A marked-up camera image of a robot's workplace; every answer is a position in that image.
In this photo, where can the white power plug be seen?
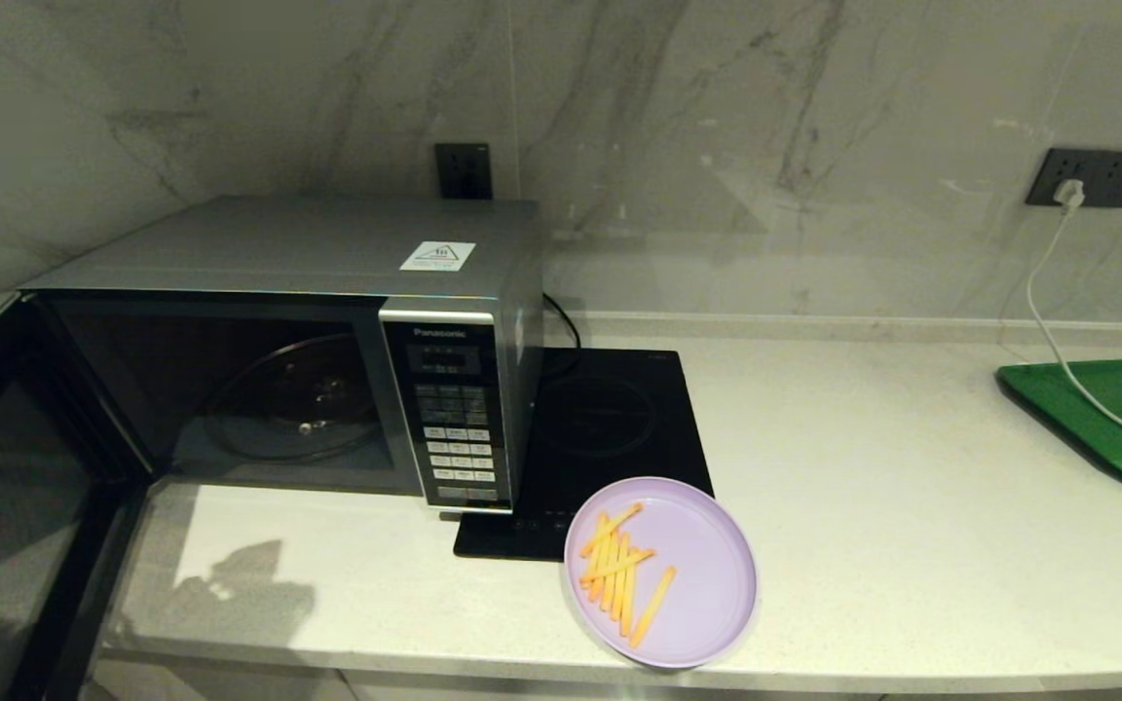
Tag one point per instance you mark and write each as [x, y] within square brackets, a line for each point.
[1068, 195]

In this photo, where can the small black wall socket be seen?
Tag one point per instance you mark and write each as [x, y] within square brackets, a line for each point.
[464, 171]

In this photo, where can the silver Panasonic microwave oven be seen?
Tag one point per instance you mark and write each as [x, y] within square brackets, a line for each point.
[279, 243]

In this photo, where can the purple round plate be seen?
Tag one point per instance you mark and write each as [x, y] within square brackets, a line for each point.
[707, 574]

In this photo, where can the glossy beige base cabinet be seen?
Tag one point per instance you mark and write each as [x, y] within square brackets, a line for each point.
[230, 686]

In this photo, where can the orange french fry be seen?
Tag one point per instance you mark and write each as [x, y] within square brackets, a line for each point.
[612, 530]
[653, 606]
[619, 566]
[608, 596]
[627, 619]
[617, 606]
[599, 587]

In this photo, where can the black induction cooktop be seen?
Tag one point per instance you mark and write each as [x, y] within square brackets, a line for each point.
[610, 419]

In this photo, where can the white warning sticker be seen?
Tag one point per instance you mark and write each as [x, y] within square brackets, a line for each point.
[437, 256]

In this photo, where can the wide black wall socket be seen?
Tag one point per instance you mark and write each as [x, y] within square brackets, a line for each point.
[1116, 175]

